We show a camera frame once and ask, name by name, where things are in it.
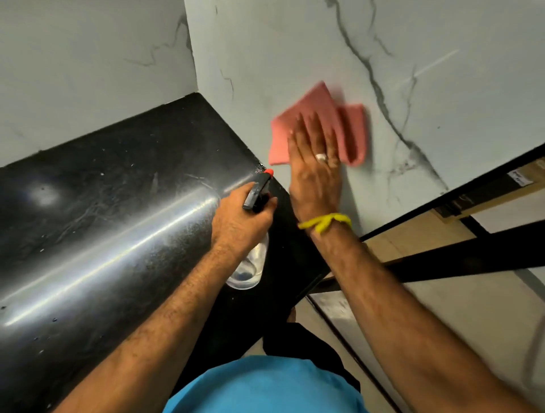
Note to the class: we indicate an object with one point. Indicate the person's right hand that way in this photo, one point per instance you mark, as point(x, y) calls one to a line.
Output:
point(315, 187)

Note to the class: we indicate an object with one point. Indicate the person's left hand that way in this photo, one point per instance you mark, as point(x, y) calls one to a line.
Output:
point(232, 221)

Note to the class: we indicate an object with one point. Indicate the person's right little finger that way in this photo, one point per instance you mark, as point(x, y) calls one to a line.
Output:
point(334, 151)

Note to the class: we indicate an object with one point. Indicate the person's left fingers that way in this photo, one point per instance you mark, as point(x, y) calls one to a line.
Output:
point(269, 209)

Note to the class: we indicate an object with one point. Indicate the person's right middle finger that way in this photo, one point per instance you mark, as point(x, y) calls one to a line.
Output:
point(311, 136)

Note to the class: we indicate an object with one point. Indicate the pink cleaning cloth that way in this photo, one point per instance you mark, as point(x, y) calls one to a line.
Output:
point(316, 101)

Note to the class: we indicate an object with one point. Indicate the clear spray bottle black trigger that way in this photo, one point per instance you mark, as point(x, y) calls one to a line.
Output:
point(249, 269)

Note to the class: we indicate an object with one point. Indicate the person's left forearm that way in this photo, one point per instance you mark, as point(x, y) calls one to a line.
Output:
point(170, 323)

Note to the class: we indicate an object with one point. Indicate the person's right forearm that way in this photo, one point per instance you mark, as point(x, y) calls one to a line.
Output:
point(396, 323)

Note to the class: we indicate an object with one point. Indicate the yellow thread wristband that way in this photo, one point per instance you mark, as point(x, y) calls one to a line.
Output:
point(324, 221)

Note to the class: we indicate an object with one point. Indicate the black trousers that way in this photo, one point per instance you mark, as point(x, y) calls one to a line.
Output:
point(306, 342)

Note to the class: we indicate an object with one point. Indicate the brown cardboard box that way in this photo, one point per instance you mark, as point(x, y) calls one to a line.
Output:
point(485, 198)

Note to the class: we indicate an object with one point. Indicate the blue shirt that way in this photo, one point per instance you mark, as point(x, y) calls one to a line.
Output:
point(266, 387)

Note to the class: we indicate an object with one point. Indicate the white box label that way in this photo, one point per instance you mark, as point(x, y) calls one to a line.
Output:
point(520, 177)

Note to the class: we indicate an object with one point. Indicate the black metal frame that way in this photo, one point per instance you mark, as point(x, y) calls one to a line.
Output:
point(464, 255)

